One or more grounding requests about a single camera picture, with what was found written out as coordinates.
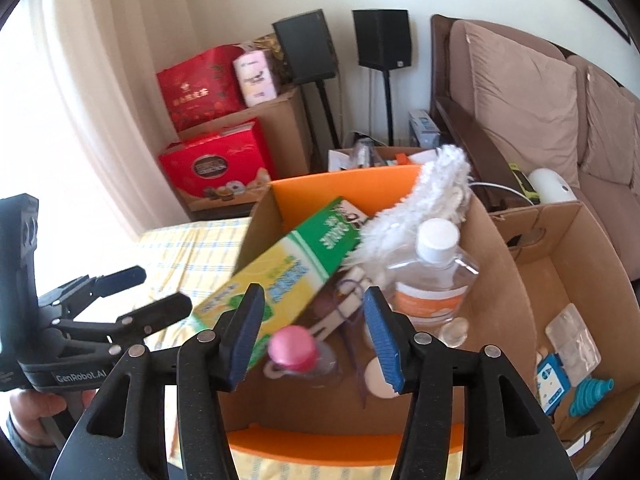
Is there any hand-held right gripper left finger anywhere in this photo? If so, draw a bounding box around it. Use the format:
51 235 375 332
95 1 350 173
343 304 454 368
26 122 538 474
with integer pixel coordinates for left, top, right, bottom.
50 284 266 480

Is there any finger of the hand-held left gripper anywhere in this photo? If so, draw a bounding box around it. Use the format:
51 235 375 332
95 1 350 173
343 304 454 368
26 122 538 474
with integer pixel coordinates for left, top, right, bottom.
50 294 193 348
40 266 147 318

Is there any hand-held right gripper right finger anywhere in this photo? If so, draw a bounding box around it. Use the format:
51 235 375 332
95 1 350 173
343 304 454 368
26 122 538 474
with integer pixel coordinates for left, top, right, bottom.
363 286 578 480

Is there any white round disc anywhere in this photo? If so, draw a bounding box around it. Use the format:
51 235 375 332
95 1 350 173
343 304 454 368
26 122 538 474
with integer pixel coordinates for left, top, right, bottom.
365 357 401 401

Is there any purple string loop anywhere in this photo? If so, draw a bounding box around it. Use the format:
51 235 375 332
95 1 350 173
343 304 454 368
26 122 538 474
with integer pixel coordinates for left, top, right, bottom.
334 279 372 407

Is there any clear bottle with pink cap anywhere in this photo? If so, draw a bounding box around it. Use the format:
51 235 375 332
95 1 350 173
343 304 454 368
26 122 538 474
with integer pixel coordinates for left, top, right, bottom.
265 325 341 382

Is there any white shoehorn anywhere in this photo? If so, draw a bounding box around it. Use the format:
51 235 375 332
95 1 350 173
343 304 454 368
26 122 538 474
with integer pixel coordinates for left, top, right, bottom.
307 267 371 341

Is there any large clear bottle orange label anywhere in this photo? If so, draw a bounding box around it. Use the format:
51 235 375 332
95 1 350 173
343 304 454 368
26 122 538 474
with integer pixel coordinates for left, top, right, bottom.
387 219 481 331

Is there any green toothpaste box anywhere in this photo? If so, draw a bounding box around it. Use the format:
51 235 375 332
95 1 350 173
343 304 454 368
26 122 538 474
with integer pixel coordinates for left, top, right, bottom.
192 197 368 361

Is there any orange cardboard box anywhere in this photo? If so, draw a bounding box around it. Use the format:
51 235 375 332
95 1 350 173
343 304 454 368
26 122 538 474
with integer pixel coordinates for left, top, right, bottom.
217 162 538 466

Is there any white fluffy duster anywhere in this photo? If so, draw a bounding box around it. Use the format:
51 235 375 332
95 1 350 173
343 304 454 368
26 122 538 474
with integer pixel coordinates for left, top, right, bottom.
345 144 473 281

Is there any person's left forearm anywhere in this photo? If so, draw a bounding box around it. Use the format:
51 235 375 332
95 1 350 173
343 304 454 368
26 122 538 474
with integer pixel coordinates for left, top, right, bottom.
0 412 61 480

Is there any person's left hand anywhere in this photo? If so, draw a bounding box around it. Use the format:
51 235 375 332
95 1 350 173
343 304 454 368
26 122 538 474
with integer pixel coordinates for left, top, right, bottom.
7 387 96 447

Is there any yellow checkered tablecloth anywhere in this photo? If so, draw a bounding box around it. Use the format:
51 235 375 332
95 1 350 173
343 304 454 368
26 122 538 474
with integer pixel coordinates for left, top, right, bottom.
135 217 461 480

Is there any red chocolate box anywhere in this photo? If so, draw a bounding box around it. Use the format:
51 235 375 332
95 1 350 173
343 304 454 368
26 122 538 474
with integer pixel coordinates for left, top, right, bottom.
159 119 276 211

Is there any blue white small packet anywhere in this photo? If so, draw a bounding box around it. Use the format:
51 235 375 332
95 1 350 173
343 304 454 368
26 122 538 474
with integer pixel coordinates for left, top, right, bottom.
536 354 572 413

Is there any cluttered small cardboard box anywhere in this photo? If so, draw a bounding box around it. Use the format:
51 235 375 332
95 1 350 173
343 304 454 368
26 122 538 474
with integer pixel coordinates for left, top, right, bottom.
327 144 436 172

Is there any clear plastic packaging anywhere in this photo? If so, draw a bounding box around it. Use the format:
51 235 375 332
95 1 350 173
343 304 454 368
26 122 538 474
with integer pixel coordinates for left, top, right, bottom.
545 305 602 386

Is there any open brown cardboard box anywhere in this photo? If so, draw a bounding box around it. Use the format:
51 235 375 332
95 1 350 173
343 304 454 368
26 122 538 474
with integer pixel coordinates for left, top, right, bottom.
490 200 640 471

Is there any white sheer curtain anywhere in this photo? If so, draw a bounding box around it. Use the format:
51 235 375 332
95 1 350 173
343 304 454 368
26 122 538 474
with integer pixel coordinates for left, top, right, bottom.
25 0 196 241

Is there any closed brown cardboard box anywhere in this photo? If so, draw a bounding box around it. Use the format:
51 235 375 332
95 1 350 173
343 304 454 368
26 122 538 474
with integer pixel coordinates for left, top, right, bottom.
180 87 313 181

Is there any red tea gift bag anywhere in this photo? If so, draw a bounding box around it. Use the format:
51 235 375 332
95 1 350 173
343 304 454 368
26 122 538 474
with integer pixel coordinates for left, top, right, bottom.
156 45 246 133

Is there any green black pouch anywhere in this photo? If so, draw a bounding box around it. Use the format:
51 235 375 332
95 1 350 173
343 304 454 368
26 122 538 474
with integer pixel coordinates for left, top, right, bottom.
507 162 539 200

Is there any teal folding funnel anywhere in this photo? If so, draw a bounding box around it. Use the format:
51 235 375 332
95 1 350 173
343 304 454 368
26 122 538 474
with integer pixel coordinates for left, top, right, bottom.
570 377 616 418

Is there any blue white carton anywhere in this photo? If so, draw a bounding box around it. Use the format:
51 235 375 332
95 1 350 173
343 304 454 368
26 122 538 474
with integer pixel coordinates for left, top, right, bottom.
407 109 443 148

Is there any white round device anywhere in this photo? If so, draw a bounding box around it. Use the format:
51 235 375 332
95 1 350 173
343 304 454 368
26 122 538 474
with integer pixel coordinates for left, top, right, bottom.
527 167 581 206

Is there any black speaker stand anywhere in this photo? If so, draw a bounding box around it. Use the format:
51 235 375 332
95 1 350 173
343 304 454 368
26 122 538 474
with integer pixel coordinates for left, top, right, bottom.
312 80 342 148
382 67 394 146

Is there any brown sofa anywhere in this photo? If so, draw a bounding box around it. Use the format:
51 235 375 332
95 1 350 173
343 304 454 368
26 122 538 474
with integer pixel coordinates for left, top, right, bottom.
430 14 640 281

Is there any large beige sofa cushion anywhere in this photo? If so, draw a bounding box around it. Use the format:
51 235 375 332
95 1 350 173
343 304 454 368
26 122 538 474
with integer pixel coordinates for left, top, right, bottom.
450 20 583 188

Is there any gold wrapped item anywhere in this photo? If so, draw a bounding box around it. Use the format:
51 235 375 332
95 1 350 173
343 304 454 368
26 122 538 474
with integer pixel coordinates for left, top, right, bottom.
245 34 292 86

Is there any black speaker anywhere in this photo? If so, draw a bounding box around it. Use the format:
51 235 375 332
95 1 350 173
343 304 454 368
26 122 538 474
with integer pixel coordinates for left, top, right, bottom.
352 9 411 71
272 9 337 86

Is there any medium beige sofa cushion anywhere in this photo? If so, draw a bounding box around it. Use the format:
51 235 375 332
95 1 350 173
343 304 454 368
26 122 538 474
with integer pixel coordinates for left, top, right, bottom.
580 65 639 186

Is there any small beige sofa cushion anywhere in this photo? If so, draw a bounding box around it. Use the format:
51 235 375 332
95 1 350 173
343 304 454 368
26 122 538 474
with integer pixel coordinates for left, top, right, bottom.
631 110 640 196

